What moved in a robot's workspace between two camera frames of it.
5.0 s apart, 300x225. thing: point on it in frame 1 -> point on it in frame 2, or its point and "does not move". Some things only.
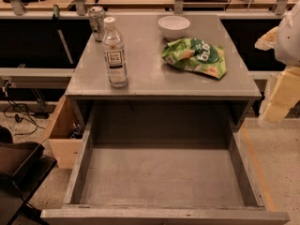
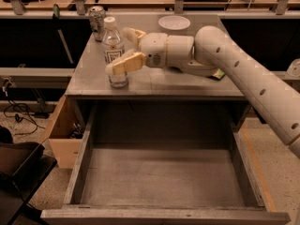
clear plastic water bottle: [115, 54] does not move
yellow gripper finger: [285, 95] -> [132, 62]
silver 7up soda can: [97, 21] does not move
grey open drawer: [162, 164] does not move
